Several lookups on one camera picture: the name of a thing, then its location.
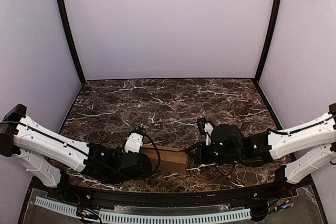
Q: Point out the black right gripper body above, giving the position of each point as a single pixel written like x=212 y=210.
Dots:
x=201 y=153

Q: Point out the brown cardboard box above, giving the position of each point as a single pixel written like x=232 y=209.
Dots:
x=173 y=160

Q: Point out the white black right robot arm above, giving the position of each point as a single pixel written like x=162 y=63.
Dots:
x=226 y=144

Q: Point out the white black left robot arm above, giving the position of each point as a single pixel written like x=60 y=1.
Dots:
x=32 y=144

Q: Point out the clear acrylic plate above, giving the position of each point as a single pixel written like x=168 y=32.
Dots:
x=44 y=209

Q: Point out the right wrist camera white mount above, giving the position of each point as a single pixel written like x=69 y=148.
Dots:
x=206 y=128

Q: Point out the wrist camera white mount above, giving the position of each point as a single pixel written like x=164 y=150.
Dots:
x=206 y=128
x=134 y=140

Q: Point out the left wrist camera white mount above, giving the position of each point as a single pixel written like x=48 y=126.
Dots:
x=134 y=140

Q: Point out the white slotted cable duct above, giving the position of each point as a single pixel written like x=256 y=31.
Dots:
x=145 y=215

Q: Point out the black front rail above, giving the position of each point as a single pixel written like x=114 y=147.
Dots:
x=101 y=205

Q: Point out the black left frame post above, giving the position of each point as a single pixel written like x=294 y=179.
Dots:
x=70 y=40

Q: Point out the black frame post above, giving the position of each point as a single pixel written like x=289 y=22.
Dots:
x=70 y=40
x=268 y=40

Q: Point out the black right frame post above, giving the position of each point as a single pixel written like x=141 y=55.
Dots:
x=268 y=40

